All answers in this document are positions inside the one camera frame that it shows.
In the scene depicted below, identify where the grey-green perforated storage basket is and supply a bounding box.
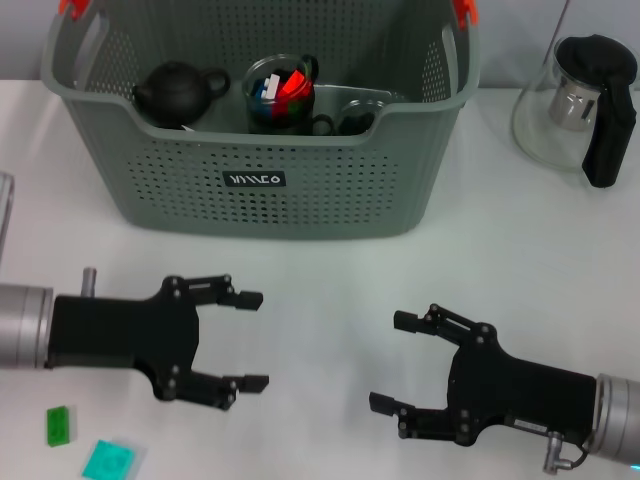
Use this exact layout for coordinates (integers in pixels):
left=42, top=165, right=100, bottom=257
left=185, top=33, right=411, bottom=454
left=40, top=0, right=484, bottom=241

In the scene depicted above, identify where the dark clay teapot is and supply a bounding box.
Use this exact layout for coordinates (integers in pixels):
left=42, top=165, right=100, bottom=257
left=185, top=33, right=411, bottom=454
left=132, top=60, right=233, bottom=130

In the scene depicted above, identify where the glass pitcher with black handle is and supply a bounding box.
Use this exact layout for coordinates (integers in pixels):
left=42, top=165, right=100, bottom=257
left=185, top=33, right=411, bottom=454
left=510, top=33, right=640, bottom=189

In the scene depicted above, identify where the teal building brick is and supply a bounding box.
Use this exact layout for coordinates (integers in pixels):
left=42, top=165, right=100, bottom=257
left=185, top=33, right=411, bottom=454
left=82, top=439, right=136, bottom=480

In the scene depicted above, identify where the long green building brick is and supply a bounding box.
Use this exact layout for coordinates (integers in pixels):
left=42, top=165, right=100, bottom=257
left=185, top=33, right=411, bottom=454
left=46, top=405, right=72, bottom=446

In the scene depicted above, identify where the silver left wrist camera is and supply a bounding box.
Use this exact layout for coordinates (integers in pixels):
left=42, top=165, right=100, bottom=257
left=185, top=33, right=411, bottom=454
left=0, top=172, right=15, bottom=266

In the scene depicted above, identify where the small white building brick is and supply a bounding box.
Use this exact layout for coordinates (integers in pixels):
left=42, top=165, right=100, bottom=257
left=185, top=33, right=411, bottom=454
left=254, top=73, right=284, bottom=100

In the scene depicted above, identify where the right gripper plug with cable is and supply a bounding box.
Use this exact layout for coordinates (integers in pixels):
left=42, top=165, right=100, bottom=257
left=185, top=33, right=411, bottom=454
left=543, top=432, right=599, bottom=475

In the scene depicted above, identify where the bright red sloped brick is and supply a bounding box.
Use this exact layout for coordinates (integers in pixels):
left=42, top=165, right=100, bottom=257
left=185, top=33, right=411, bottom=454
left=277, top=70, right=310, bottom=100

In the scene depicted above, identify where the thin grey vertical pole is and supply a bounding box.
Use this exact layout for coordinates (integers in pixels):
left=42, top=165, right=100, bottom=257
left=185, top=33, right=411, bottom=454
left=547, top=0, right=571, bottom=56

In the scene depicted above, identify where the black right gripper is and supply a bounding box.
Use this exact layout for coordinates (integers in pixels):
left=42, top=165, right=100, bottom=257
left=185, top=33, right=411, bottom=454
left=369, top=303, right=599, bottom=447

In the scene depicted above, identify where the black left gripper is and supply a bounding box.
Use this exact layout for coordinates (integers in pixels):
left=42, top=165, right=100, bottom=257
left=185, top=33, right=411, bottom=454
left=47, top=273, right=270, bottom=412

